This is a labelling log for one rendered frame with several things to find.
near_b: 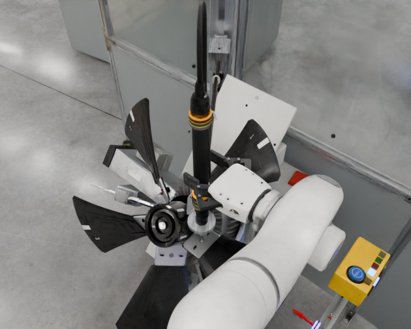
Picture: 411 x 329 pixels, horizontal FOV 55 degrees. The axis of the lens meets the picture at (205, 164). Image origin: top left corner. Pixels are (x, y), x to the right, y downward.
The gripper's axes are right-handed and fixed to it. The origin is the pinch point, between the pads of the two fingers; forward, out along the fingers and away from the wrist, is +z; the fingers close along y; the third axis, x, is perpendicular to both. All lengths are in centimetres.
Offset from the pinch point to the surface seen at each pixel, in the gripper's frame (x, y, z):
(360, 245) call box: -41, 34, -33
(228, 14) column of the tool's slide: -1, 58, 38
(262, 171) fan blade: -7.4, 13.4, -7.4
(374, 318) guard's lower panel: -137, 70, -53
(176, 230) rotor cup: -24.3, -4.5, 5.0
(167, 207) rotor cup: -21.2, -2.0, 10.1
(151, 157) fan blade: -17.0, 5.2, 23.0
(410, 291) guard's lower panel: -100, 70, -57
